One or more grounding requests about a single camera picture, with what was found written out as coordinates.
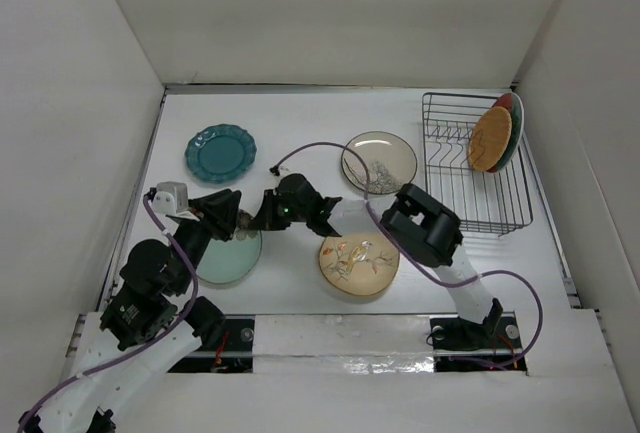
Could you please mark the red plate teal flower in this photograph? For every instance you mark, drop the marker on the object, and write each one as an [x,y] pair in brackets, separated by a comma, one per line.
[513,103]

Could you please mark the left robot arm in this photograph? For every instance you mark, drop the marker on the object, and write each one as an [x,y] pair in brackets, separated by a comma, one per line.
[157,317]

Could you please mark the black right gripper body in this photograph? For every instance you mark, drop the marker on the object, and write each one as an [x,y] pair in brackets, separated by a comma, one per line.
[296,214]

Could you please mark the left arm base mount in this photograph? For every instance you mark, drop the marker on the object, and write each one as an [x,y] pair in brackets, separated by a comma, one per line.
[232,353]

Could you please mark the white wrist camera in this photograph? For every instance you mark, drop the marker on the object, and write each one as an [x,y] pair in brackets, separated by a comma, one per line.
[170,198]
[278,170]

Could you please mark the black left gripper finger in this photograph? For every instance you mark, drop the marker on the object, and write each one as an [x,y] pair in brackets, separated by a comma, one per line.
[219,207]
[219,228]

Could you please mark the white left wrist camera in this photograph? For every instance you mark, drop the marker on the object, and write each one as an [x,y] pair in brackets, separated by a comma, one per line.
[170,198]

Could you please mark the black wire dish rack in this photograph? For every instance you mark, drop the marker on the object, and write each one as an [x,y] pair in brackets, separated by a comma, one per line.
[486,203]

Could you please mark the woven bamboo plate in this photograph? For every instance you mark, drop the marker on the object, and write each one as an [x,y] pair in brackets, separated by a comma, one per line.
[490,138]

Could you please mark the beige plate bird painting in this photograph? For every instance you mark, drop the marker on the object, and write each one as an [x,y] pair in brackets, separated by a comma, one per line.
[359,264]

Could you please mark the pale green glass plate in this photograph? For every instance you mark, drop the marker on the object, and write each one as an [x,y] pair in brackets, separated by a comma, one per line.
[227,262]

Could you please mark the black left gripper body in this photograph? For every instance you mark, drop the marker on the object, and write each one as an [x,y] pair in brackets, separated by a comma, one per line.
[193,238]

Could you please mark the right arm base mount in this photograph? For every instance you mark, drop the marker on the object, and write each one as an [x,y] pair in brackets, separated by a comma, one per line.
[464,347]

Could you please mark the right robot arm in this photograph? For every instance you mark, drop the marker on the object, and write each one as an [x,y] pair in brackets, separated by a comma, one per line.
[425,231]

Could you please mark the teal scalloped plate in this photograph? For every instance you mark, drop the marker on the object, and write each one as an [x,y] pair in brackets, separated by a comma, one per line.
[220,153]

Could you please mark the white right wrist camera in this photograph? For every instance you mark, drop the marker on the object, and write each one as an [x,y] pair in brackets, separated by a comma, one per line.
[278,170]

